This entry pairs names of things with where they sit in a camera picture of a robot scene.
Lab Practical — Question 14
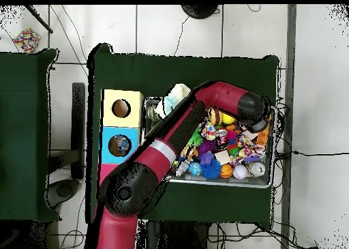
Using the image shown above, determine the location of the plain wooden cube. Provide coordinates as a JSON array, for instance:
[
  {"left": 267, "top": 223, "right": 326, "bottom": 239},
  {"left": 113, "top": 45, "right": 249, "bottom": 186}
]
[{"left": 214, "top": 149, "right": 232, "bottom": 166}]

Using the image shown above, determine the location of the crushed clear plastic bottle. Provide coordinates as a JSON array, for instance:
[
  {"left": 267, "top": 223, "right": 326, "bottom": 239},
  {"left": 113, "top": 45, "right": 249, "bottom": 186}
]
[{"left": 111, "top": 136, "right": 131, "bottom": 155}]

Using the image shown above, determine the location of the black round base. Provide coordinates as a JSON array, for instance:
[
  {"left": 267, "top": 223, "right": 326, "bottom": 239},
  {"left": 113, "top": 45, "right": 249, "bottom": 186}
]
[{"left": 181, "top": 4, "right": 219, "bottom": 20}]

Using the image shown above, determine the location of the small blue spiky ball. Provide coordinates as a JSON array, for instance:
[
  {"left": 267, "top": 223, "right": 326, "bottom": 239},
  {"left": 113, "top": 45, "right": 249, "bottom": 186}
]
[{"left": 199, "top": 158, "right": 222, "bottom": 180}]

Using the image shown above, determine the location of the clear mesh bin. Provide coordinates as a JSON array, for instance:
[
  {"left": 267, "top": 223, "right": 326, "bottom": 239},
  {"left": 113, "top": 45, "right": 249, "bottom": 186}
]
[{"left": 140, "top": 96, "right": 276, "bottom": 190}]

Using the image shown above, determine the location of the crushed silver can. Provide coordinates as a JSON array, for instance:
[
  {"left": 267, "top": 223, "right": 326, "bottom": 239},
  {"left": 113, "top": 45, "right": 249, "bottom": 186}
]
[{"left": 247, "top": 161, "right": 267, "bottom": 177}]

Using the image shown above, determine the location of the black rod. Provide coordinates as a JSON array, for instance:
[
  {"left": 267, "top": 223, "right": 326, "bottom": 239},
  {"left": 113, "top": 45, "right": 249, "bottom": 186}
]
[{"left": 24, "top": 5, "right": 54, "bottom": 34}]

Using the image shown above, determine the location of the dark green side table cloth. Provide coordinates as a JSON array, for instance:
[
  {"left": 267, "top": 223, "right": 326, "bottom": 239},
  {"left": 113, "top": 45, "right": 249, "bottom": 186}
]
[{"left": 0, "top": 48, "right": 60, "bottom": 224}]

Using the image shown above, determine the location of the large wooden block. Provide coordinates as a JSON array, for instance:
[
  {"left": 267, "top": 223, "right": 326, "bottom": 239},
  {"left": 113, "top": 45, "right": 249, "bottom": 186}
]
[{"left": 241, "top": 128, "right": 260, "bottom": 143}]

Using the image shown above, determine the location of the grey metal strip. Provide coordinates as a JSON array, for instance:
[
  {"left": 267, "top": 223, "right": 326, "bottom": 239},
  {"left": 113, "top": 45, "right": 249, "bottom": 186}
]
[{"left": 280, "top": 4, "right": 298, "bottom": 249}]

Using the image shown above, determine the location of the orange toy brick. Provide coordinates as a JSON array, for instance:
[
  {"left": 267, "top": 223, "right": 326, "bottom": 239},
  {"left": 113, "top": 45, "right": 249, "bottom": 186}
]
[{"left": 256, "top": 123, "right": 272, "bottom": 148}]

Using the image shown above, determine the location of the colourful patterned cloth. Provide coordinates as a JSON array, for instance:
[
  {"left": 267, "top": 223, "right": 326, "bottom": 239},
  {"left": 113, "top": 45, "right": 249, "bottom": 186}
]
[{"left": 200, "top": 121, "right": 218, "bottom": 141}]

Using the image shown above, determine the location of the yellow tennis ball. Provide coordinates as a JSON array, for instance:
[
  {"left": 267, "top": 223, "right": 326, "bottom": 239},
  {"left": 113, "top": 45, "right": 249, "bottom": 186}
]
[{"left": 222, "top": 113, "right": 237, "bottom": 125}]

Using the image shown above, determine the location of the colourful patterned packet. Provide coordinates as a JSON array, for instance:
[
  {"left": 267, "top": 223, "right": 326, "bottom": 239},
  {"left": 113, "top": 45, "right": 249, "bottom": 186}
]
[{"left": 12, "top": 27, "right": 42, "bottom": 55}]

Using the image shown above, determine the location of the mint green cloth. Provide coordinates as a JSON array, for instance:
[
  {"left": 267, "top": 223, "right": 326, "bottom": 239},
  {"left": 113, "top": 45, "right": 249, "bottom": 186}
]
[{"left": 163, "top": 83, "right": 193, "bottom": 116}]

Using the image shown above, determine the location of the wooden box with three holes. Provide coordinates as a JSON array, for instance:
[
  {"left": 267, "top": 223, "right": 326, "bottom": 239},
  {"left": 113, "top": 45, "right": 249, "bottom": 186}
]
[{"left": 97, "top": 89, "right": 145, "bottom": 201}]

